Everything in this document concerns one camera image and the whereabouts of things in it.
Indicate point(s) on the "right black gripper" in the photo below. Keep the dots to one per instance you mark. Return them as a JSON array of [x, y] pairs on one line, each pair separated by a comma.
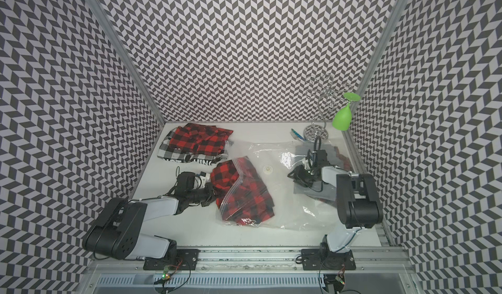
[[299, 176]]

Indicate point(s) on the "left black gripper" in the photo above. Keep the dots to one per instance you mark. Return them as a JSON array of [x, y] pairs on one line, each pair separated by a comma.
[[211, 195]]

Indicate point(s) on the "clear plastic vacuum bag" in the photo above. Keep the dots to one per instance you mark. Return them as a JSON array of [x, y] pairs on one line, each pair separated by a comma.
[[273, 162]]

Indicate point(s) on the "red black plaid shirt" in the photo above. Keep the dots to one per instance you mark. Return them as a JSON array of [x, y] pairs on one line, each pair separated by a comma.
[[200, 139]]

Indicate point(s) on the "black white plaid shirt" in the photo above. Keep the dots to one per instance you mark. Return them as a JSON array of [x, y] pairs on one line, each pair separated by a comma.
[[180, 156]]

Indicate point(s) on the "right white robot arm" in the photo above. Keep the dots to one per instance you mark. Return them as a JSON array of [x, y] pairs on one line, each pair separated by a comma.
[[358, 204]]

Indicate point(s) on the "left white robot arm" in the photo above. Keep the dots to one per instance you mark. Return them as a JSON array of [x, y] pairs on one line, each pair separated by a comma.
[[116, 233]]

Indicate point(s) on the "grey folded cloth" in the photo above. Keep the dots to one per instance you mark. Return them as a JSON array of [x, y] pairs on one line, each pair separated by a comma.
[[319, 190]]

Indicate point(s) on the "dark plaid cloth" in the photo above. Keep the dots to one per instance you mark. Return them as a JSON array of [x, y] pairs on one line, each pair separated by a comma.
[[343, 158]]

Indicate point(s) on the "green plastic wine glass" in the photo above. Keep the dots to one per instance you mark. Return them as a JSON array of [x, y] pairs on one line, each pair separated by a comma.
[[343, 118]]

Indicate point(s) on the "left small circuit board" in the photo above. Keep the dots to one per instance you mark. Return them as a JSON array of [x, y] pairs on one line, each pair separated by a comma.
[[167, 273]]

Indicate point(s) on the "small circuit board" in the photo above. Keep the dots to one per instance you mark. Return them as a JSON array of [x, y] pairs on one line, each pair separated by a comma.
[[167, 273], [334, 283]]

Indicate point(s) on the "right small circuit board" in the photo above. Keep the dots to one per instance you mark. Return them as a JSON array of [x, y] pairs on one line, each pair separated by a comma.
[[334, 283]]

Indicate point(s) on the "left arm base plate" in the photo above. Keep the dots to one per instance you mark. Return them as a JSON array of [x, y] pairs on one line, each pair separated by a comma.
[[184, 259]]

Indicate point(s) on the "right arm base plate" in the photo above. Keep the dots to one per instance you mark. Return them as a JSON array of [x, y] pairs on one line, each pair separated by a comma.
[[312, 259]]

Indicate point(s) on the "metal wire glass rack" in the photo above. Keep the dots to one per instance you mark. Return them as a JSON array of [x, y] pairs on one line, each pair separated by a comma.
[[328, 95]]

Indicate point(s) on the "aluminium front rail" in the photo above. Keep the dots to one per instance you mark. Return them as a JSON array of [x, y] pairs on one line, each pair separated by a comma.
[[287, 260]]

